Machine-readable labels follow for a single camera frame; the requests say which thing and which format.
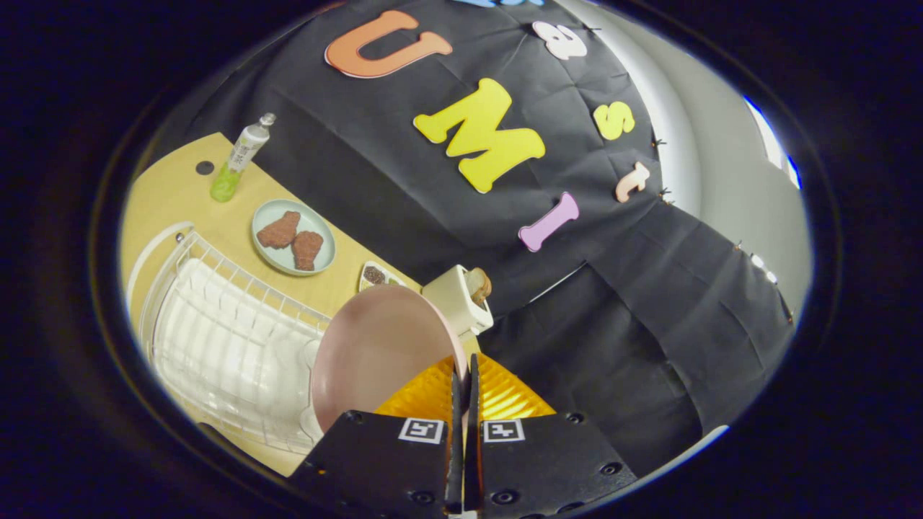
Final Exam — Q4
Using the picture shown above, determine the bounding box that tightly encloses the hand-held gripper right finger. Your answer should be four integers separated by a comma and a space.
465, 352, 640, 519

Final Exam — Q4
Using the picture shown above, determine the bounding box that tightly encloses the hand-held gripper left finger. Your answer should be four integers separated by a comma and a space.
288, 357, 466, 519

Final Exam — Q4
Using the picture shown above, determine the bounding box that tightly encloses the pink plate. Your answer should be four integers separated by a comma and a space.
312, 283, 469, 433

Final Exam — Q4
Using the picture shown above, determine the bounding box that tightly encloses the white dish rack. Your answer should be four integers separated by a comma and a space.
126, 220, 332, 456

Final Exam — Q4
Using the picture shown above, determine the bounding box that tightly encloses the white divided condiment dish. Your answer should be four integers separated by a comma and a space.
358, 260, 408, 293

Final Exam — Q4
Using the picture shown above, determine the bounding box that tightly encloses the light blue plate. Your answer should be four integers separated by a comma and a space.
250, 199, 337, 277

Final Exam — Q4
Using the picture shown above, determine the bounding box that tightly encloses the green dish soap bottle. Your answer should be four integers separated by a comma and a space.
210, 112, 277, 203

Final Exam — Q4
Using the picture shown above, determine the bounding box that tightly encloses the white toaster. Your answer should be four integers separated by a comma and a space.
422, 265, 495, 343

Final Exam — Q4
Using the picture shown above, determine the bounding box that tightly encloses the brown toast slice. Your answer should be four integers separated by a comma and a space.
467, 267, 493, 305

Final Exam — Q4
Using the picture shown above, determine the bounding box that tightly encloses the brown food piece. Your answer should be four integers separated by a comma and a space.
291, 231, 325, 272
256, 210, 301, 249

